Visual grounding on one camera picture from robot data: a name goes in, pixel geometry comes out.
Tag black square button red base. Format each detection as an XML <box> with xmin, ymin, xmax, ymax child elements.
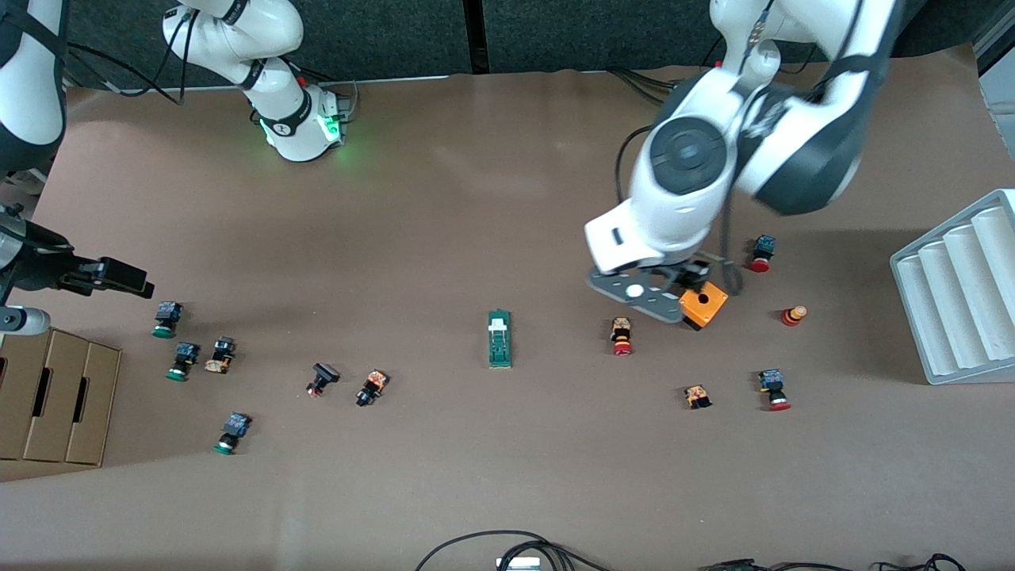
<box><xmin>305</xmin><ymin>362</ymin><xmax>341</xmax><ymax>398</ymax></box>

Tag black looped cable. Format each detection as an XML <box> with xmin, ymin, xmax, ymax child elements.
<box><xmin>415</xmin><ymin>530</ymin><xmax>615</xmax><ymax>571</ymax></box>

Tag green load switch white handle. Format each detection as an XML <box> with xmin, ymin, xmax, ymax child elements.
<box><xmin>486</xmin><ymin>309</ymin><xmax>514</xmax><ymax>370</ymax></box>

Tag black left arm base cables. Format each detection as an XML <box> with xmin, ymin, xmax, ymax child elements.
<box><xmin>609</xmin><ymin>67</ymin><xmax>675</xmax><ymax>104</ymax></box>

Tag orange button enclosure box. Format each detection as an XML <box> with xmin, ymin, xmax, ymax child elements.
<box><xmin>680</xmin><ymin>280</ymin><xmax>730</xmax><ymax>332</ymax></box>

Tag grey ridged tray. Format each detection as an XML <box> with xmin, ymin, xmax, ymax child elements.
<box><xmin>890</xmin><ymin>189</ymin><xmax>1015</xmax><ymax>386</ymax></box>

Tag brown table mat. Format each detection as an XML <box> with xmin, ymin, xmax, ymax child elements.
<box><xmin>0</xmin><ymin>44</ymin><xmax>1015</xmax><ymax>571</ymax></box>

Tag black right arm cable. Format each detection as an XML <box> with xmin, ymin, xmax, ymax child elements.
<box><xmin>67</xmin><ymin>8</ymin><xmax>191</xmax><ymax>105</ymax></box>

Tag cardboard divider box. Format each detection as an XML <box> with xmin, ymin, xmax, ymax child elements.
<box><xmin>0</xmin><ymin>311</ymin><xmax>122</xmax><ymax>469</ymax></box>

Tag green push button blue block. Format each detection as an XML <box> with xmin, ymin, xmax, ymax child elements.
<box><xmin>151</xmin><ymin>301</ymin><xmax>184</xmax><ymax>339</ymax></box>
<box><xmin>165</xmin><ymin>342</ymin><xmax>201</xmax><ymax>382</ymax></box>
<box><xmin>213</xmin><ymin>412</ymin><xmax>253</xmax><ymax>456</ymax></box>

